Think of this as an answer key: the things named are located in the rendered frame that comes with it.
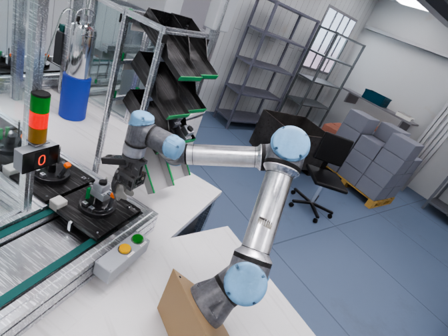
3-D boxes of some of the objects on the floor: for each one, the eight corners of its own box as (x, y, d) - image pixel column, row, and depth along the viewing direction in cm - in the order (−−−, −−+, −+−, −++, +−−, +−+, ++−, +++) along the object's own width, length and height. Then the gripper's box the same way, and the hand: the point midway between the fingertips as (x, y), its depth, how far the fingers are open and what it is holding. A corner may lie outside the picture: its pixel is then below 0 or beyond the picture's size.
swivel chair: (337, 221, 389) (381, 159, 346) (307, 226, 353) (351, 157, 310) (306, 191, 428) (341, 132, 385) (276, 193, 392) (311, 128, 349)
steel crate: (317, 176, 488) (339, 140, 458) (274, 177, 429) (296, 135, 399) (285, 149, 540) (303, 115, 509) (243, 147, 481) (261, 108, 451)
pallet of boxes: (315, 166, 523) (350, 108, 473) (338, 165, 570) (372, 112, 520) (369, 209, 455) (416, 146, 405) (390, 203, 502) (435, 147, 452)
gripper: (136, 165, 100) (123, 214, 110) (153, 157, 108) (139, 204, 118) (115, 153, 102) (104, 202, 112) (133, 146, 110) (121, 193, 120)
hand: (117, 196), depth 115 cm, fingers closed
